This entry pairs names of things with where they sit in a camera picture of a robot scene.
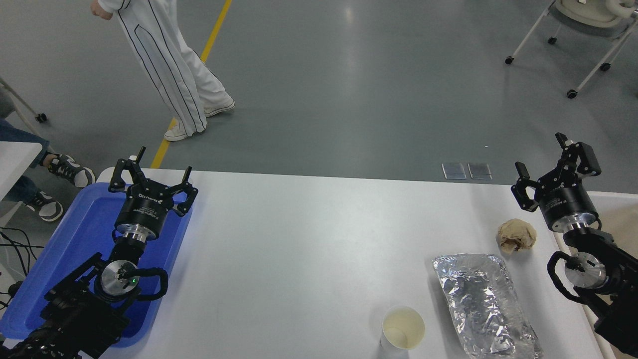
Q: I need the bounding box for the grey chair leg with caster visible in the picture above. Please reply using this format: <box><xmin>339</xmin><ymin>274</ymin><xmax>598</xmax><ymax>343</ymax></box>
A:
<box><xmin>0</xmin><ymin>77</ymin><xmax>48</xmax><ymax>124</ymax></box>

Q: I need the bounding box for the crumpled silver foil tray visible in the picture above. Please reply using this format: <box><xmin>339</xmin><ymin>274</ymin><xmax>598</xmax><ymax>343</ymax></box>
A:
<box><xmin>432</xmin><ymin>253</ymin><xmax>544</xmax><ymax>359</ymax></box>

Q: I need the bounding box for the crumpled tan paper ball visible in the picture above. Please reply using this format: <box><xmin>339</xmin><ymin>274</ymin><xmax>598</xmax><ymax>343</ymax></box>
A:
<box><xmin>496</xmin><ymin>218</ymin><xmax>538</xmax><ymax>254</ymax></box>

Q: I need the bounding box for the seated person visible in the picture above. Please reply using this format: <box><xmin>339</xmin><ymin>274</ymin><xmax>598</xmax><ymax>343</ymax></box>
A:
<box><xmin>0</xmin><ymin>87</ymin><xmax>96</xmax><ymax>223</ymax></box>

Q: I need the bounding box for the standing person's right hand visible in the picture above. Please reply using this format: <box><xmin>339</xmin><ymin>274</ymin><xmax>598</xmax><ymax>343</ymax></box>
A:
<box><xmin>91</xmin><ymin>0</ymin><xmax>114</xmax><ymax>21</ymax></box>

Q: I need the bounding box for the white-framed rolling chair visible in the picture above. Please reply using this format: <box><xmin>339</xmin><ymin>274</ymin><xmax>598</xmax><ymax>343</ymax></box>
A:
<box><xmin>504</xmin><ymin>0</ymin><xmax>638</xmax><ymax>99</ymax></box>

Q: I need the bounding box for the small white side table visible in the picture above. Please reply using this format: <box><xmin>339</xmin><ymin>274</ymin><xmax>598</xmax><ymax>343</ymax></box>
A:
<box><xmin>0</xmin><ymin>141</ymin><xmax>43</xmax><ymax>200</ymax></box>

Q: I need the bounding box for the standing person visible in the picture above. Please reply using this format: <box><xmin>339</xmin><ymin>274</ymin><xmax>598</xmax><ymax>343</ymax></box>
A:
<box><xmin>91</xmin><ymin>0</ymin><xmax>236</xmax><ymax>142</ymax></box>

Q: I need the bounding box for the large pale bin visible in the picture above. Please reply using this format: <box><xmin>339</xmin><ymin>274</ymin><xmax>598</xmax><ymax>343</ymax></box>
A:
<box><xmin>548</xmin><ymin>191</ymin><xmax>638</xmax><ymax>359</ymax></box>

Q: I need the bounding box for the blue plastic tray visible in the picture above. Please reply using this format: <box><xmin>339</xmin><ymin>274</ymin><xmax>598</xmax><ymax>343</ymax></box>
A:
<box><xmin>0</xmin><ymin>182</ymin><xmax>195</xmax><ymax>348</ymax></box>

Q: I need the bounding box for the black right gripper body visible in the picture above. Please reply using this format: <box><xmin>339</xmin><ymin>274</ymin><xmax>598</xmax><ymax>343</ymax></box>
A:
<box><xmin>536</xmin><ymin>176</ymin><xmax>599</xmax><ymax>231</ymax></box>

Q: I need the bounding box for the black floor cable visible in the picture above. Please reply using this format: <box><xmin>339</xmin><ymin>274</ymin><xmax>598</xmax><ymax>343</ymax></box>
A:
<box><xmin>0</xmin><ymin>234</ymin><xmax>31</xmax><ymax>278</ymax></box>
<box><xmin>0</xmin><ymin>227</ymin><xmax>38</xmax><ymax>260</ymax></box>

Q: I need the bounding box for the white paper cup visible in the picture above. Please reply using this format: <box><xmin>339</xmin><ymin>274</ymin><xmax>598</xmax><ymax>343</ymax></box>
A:
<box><xmin>380</xmin><ymin>305</ymin><xmax>427</xmax><ymax>358</ymax></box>

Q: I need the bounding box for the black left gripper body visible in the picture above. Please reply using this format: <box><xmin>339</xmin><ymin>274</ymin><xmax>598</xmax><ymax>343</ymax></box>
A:
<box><xmin>116</xmin><ymin>182</ymin><xmax>173</xmax><ymax>236</ymax></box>

